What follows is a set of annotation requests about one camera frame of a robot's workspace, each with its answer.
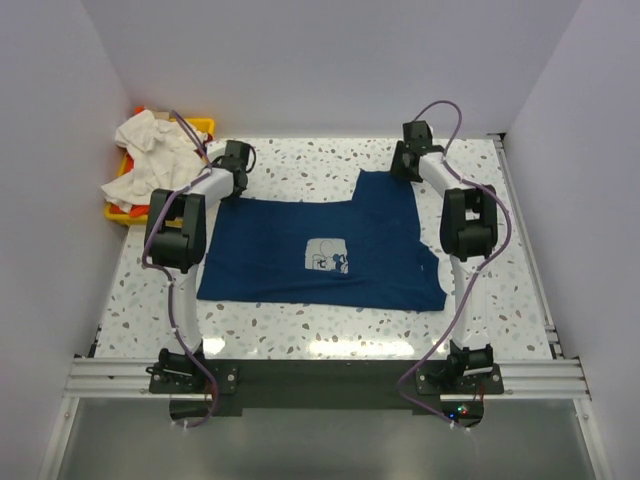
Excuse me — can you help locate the blue printed t-shirt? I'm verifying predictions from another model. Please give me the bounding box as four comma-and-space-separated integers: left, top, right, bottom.
197, 171, 447, 312

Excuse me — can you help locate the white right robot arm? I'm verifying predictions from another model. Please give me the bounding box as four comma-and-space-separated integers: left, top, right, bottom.
390, 120, 498, 391

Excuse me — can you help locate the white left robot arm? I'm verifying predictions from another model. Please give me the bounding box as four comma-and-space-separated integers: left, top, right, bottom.
141, 140, 257, 394

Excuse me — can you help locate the yellow plastic bin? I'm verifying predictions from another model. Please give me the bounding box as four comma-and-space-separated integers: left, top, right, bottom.
103, 114, 217, 229

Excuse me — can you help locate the white crumpled t-shirt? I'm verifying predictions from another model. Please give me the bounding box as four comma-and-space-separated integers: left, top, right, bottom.
99, 109, 209, 211

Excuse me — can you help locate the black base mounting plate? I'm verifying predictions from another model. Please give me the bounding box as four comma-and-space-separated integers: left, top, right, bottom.
146, 351, 505, 422

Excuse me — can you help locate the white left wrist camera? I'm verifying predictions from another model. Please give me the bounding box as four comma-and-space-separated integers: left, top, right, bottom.
206, 140, 226, 161

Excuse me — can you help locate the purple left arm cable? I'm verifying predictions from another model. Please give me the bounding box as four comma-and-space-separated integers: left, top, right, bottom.
140, 109, 222, 429

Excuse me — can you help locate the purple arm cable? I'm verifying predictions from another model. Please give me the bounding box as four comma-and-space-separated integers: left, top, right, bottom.
140, 109, 222, 429
397, 99, 514, 417

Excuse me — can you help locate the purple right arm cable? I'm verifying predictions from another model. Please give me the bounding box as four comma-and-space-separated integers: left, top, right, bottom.
397, 99, 514, 417

